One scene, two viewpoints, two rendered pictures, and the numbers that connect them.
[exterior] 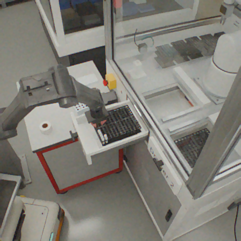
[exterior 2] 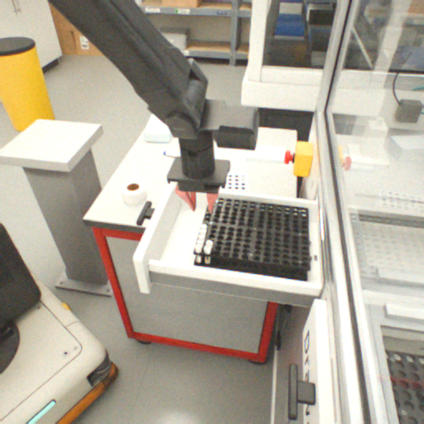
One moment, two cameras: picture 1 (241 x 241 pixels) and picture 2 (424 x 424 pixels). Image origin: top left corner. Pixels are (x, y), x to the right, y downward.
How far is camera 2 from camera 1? 0.70 m
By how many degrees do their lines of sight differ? 25
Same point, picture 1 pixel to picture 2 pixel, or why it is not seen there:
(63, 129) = not seen: hidden behind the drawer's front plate
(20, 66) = not seen: hidden behind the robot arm
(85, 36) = (300, 79)
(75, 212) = (138, 389)
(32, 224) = (35, 362)
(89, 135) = (188, 234)
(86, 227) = not seen: outside the picture
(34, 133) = (112, 194)
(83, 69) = (271, 137)
